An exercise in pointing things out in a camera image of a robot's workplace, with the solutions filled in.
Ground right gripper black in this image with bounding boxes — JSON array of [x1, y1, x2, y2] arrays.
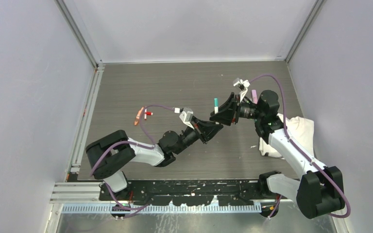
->
[[210, 92, 264, 126]]

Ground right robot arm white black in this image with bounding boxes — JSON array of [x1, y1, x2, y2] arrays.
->
[[210, 90, 346, 219]]

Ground white cloth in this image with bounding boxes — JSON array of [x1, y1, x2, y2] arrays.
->
[[258, 113, 315, 159]]

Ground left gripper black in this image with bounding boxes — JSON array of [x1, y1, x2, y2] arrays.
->
[[173, 116, 222, 155]]

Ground aluminium frame rail left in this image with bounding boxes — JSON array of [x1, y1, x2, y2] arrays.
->
[[65, 62, 105, 181]]

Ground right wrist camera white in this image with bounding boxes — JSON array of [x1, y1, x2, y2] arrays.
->
[[233, 78, 251, 102]]

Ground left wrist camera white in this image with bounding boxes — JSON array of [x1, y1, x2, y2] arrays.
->
[[174, 107, 193, 128]]

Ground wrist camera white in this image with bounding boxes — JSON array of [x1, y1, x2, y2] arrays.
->
[[233, 78, 251, 102], [174, 107, 193, 128]]

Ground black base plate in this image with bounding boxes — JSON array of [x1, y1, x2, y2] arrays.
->
[[99, 179, 279, 206]]

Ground pink highlighter pen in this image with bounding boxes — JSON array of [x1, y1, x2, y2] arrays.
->
[[251, 89, 258, 103]]

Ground orange highlighter pen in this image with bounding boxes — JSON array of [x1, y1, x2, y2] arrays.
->
[[134, 107, 144, 126]]

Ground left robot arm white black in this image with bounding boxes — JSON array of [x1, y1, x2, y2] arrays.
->
[[85, 117, 223, 200]]

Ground slotted cable duct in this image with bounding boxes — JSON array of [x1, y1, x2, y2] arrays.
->
[[61, 202, 262, 214]]

